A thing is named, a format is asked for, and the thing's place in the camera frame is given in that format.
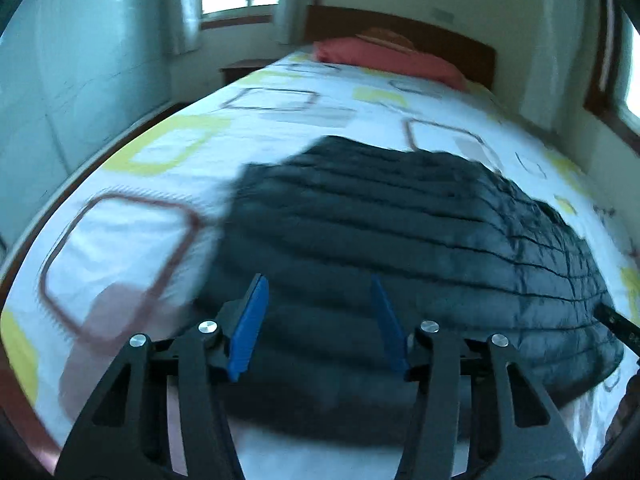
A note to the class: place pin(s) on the patterned brown cushion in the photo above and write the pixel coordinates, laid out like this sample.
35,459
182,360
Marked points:
387,38

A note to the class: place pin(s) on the grey window curtain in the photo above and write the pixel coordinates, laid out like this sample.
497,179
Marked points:
300,0
184,5
560,45

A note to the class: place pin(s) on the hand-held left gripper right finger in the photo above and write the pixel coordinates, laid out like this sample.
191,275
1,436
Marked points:
390,330

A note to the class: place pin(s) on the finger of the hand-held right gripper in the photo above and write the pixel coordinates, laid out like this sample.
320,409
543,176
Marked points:
620,324

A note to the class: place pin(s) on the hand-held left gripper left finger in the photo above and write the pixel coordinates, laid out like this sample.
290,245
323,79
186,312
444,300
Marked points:
246,330

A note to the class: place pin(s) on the pink pillow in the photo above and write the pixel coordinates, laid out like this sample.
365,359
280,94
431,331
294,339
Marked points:
390,61

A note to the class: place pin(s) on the wooden nightstand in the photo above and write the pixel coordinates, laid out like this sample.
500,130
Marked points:
245,68

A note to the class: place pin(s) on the black quilted puffer jacket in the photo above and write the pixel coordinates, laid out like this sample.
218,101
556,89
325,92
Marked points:
375,220

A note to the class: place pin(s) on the bed with patterned sheet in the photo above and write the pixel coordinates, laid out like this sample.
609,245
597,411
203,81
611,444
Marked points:
125,252

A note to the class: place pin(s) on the dark wooden headboard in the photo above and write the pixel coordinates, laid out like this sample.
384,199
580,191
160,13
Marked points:
450,45

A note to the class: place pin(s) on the wide window with wooden frame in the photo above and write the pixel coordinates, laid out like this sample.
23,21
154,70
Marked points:
627,70

